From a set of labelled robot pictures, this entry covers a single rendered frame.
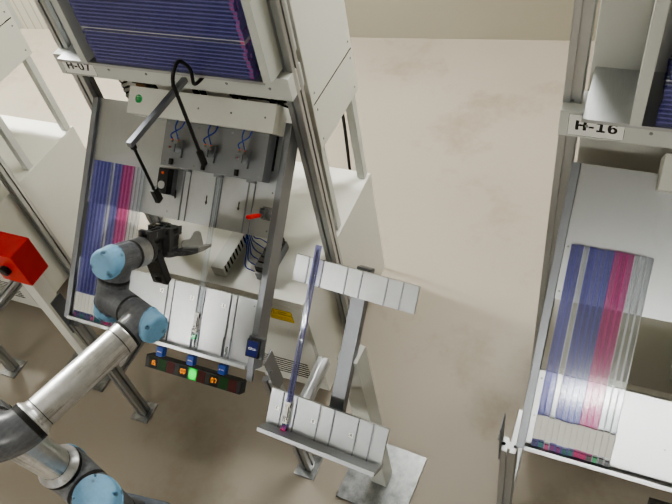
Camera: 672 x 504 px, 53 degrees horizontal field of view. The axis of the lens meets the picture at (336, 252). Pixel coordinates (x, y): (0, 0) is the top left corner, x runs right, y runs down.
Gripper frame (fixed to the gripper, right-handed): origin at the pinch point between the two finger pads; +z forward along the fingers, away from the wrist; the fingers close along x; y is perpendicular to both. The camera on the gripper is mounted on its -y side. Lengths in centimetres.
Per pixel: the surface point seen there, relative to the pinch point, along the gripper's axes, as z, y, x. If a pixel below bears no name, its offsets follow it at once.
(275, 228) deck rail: 11.3, 5.6, -21.0
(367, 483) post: 47, -91, -46
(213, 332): 5.6, -27.9, -5.8
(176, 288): 7.6, -17.9, 9.1
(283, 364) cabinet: 60, -61, -4
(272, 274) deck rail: 11.4, -8.1, -21.0
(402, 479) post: 52, -88, -57
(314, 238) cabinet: 58, -9, -13
